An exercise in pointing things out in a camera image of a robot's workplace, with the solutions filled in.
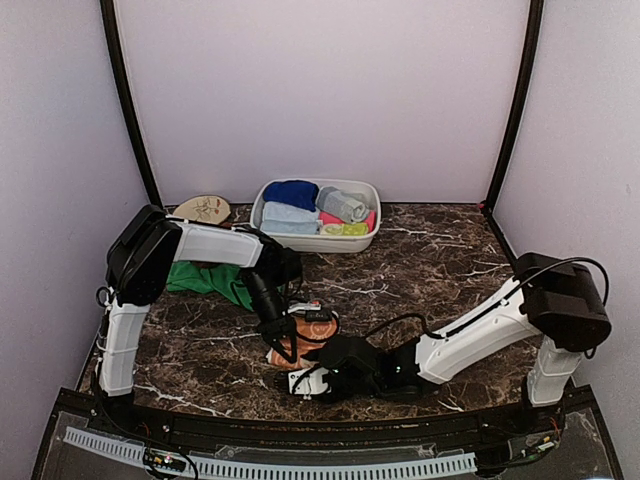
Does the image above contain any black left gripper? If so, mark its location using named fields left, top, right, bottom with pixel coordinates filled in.
left=243, top=269, right=297, bottom=361

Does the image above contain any orange bunny pattern towel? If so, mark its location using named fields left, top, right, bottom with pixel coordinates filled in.
left=266, top=299, right=340, bottom=370

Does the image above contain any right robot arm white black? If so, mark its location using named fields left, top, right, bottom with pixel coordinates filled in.
left=287, top=252, right=612, bottom=434

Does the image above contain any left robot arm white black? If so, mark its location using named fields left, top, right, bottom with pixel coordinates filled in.
left=97, top=205, right=302, bottom=436

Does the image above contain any light blue rolled towel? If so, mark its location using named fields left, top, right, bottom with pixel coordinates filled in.
left=260, top=201, right=320, bottom=235

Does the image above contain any grey plastic basin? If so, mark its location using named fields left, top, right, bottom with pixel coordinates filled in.
left=270, top=178, right=382, bottom=254

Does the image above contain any yellow green rolled towel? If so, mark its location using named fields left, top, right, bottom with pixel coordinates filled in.
left=320, top=223, right=369, bottom=237

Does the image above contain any green microfibre towel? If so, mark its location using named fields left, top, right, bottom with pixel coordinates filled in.
left=166, top=261, right=253, bottom=311

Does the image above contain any pink rolled towel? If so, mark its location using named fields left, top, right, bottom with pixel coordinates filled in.
left=319, top=210, right=376, bottom=231

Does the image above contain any round beige embroidered cloth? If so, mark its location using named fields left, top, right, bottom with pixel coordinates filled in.
left=173, top=195, right=231, bottom=225

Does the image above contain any dark blue rolled towel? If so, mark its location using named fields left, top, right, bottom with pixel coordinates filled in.
left=262, top=180, right=319, bottom=211

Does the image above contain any grey rolled towel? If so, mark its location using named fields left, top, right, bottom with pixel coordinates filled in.
left=316, top=186, right=370, bottom=224

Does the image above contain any small electronics board with leds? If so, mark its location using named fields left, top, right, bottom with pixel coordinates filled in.
left=142, top=449, right=187, bottom=473

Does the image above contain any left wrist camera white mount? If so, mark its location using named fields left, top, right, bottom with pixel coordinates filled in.
left=287, top=301, right=333, bottom=323

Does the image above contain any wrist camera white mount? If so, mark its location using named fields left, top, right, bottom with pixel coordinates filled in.
left=285, top=366, right=331, bottom=399
left=287, top=301, right=333, bottom=323

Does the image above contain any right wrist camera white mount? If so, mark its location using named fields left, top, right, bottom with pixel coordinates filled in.
left=285, top=366, right=331, bottom=399

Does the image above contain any black front table rail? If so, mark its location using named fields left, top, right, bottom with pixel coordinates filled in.
left=54, top=386, right=595, bottom=451

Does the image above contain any right black frame post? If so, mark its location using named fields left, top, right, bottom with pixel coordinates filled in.
left=482, top=0, right=545, bottom=211

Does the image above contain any black frame post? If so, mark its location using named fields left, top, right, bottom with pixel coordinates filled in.
left=99, top=0, right=163, bottom=208
left=482, top=0, right=545, bottom=211

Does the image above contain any white slotted cable duct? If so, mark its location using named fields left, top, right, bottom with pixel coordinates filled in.
left=63, top=427, right=477, bottom=480

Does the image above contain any left black frame post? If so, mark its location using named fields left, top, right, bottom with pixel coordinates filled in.
left=99, top=0, right=163, bottom=208

